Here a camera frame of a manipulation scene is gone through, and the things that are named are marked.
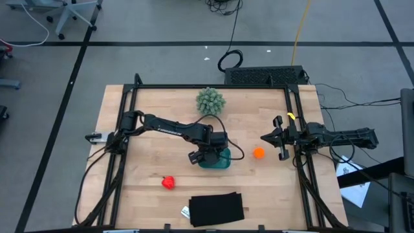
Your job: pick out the orange toy fruit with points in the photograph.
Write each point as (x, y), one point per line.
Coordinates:
(259, 153)

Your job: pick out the teal tupperware container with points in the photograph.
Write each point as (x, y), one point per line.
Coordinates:
(226, 162)

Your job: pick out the white paper sheet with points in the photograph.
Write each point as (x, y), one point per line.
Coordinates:
(355, 191)

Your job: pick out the black beam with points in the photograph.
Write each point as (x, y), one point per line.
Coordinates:
(372, 173)

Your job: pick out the green artificial succulent plant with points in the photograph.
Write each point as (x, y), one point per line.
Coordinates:
(211, 101)

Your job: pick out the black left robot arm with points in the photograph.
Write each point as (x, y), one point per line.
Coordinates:
(168, 124)

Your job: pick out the silver clamp plate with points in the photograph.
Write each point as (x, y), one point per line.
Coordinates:
(98, 137)

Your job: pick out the black aluminium frame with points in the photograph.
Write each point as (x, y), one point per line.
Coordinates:
(210, 86)

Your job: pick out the black table clamp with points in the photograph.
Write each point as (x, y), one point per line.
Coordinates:
(166, 227)
(261, 228)
(138, 79)

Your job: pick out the grey stand foot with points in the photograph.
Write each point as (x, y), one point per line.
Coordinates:
(9, 84)

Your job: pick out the red toy bell pepper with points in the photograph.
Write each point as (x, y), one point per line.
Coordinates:
(168, 182)

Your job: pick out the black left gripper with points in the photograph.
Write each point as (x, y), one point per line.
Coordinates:
(208, 157)

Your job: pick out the grey office chair base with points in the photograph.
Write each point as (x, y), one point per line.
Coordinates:
(69, 13)

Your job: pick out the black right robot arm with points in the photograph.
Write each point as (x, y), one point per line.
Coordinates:
(349, 136)

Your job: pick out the small white card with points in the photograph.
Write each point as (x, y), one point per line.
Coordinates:
(185, 212)

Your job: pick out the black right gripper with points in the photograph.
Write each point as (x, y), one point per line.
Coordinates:
(291, 136)

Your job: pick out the silver metal bracket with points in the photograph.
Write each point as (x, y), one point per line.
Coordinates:
(121, 231)

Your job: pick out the black perforated computer case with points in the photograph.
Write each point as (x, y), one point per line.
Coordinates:
(265, 76)

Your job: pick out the grey cabinet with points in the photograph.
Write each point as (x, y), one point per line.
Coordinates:
(408, 129)

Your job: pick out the black folded cloth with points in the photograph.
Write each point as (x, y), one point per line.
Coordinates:
(216, 209)

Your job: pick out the yellow tag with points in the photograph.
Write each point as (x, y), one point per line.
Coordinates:
(291, 116)

